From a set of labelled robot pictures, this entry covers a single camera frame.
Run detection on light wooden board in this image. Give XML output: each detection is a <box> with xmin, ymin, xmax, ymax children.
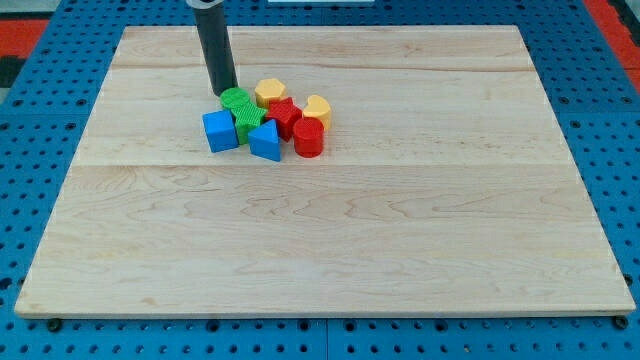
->
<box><xmin>15</xmin><ymin>25</ymin><xmax>636</xmax><ymax>319</ymax></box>

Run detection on red star block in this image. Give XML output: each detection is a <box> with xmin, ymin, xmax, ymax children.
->
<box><xmin>265</xmin><ymin>97</ymin><xmax>302</xmax><ymax>142</ymax></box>

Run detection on yellow hexagon block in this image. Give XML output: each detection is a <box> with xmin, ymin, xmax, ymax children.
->
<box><xmin>254</xmin><ymin>78</ymin><xmax>287</xmax><ymax>109</ymax></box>

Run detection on green cylinder block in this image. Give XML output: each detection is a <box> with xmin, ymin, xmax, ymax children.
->
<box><xmin>219</xmin><ymin>87</ymin><xmax>250</xmax><ymax>110</ymax></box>

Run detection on red cylinder block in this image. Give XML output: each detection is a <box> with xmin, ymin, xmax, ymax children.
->
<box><xmin>293</xmin><ymin>118</ymin><xmax>324</xmax><ymax>158</ymax></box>

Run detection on green textured cube block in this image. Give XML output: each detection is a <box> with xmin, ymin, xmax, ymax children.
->
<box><xmin>231</xmin><ymin>102</ymin><xmax>267</xmax><ymax>145</ymax></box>

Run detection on blue cube block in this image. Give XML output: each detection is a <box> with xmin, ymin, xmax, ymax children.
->
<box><xmin>202</xmin><ymin>110</ymin><xmax>239</xmax><ymax>153</ymax></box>

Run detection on blue triangular prism block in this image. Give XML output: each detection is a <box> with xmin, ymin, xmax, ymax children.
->
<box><xmin>248</xmin><ymin>120</ymin><xmax>281</xmax><ymax>162</ymax></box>

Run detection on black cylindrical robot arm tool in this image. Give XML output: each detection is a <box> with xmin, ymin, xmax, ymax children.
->
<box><xmin>186</xmin><ymin>0</ymin><xmax>237</xmax><ymax>96</ymax></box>

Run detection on yellow heart block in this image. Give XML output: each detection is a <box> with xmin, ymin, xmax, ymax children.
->
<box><xmin>302</xmin><ymin>94</ymin><xmax>333</xmax><ymax>131</ymax></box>

